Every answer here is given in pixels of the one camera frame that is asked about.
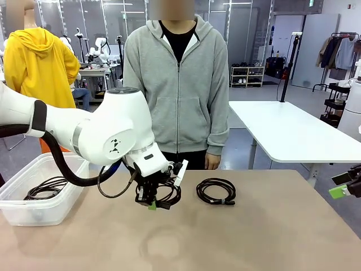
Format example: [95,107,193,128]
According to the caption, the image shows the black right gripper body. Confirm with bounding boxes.
[348,165,361,198]

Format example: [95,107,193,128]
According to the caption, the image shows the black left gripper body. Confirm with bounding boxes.
[135,175,160,198]

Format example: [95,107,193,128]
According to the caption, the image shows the thin black USB cable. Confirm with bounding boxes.
[135,177,183,211]

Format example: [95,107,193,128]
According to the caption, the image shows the black power cord round plug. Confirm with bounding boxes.
[28,176,68,198]

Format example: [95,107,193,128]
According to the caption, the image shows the person's left forearm grey sleeve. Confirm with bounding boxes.
[207,112,230,156]

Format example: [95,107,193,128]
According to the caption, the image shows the person's left hand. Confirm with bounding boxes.
[204,154,221,170]

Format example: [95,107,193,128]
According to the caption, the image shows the white cylindrical machine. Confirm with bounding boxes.
[337,59,361,142]

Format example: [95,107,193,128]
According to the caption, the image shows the white table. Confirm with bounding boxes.
[228,100,361,187]

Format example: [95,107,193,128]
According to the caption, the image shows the black utility cart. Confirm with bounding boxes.
[320,82,352,128]

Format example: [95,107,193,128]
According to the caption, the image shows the black clothes rack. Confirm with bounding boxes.
[312,32,361,93]

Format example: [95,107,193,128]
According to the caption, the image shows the person in grey hoodie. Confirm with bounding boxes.
[123,0,230,171]

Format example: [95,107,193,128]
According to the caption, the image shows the orange trousers on mannequin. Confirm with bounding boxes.
[39,137,73,155]

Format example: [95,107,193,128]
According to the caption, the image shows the seated person in jeans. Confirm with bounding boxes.
[72,87,94,112]

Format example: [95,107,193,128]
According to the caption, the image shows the black pole white top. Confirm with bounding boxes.
[280,32,303,103]

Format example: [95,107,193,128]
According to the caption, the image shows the light blue shirt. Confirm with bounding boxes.
[334,37,356,71]

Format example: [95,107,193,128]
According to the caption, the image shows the navy jacket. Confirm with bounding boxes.
[321,36,344,69]

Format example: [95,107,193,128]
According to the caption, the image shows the grey workbench desk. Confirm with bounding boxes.
[77,66,118,110]

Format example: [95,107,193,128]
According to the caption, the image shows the clear plastic storage bin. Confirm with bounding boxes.
[0,152,90,227]

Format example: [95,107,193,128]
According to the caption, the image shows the beige coat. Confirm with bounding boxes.
[315,37,332,68]

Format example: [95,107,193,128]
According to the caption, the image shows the black bags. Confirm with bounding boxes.
[266,56,287,79]

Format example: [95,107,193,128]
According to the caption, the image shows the black tripod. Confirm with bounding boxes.
[116,35,125,80]

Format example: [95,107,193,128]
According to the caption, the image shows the wooden shoe rack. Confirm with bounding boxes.
[230,66,266,88]

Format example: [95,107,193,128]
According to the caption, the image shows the yellow hoodie on mannequin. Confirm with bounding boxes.
[3,27,81,110]

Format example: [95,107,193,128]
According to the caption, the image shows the black stand white top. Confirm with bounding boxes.
[74,27,91,63]

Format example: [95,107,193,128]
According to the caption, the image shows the beige mannequin head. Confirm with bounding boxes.
[5,0,39,30]

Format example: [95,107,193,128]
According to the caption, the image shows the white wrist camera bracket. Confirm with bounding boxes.
[173,159,189,187]

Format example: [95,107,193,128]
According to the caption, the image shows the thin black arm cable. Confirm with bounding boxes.
[98,165,138,198]

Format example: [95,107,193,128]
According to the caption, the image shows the coiled black cable grey tie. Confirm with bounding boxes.
[196,177,237,206]

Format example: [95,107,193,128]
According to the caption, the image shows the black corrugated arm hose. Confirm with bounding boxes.
[0,124,125,187]

